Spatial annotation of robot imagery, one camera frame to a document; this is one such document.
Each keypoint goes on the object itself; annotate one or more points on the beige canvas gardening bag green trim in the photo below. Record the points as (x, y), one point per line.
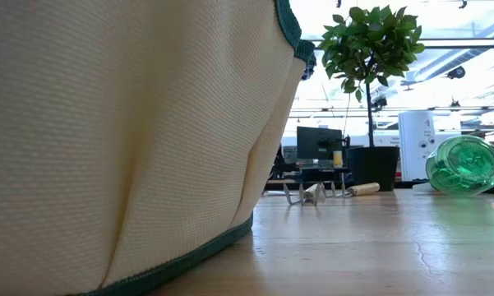
(127, 144)

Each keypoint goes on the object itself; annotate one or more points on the black aluminium table frame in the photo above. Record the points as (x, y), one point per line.
(411, 184)

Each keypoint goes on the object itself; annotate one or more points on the white kiosk cabinet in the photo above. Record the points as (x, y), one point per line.
(415, 144)

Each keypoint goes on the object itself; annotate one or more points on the black ceiling camera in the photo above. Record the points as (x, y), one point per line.
(456, 72)
(308, 70)

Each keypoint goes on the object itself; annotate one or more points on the black computer monitor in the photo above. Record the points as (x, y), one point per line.
(316, 141)

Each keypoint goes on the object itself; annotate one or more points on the yellow cup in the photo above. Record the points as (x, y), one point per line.
(338, 158)

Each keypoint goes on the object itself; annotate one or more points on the green spray bottle white trigger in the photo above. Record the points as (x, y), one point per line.
(464, 164)

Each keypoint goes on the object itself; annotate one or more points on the green potted plant black pot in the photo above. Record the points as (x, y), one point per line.
(370, 45)

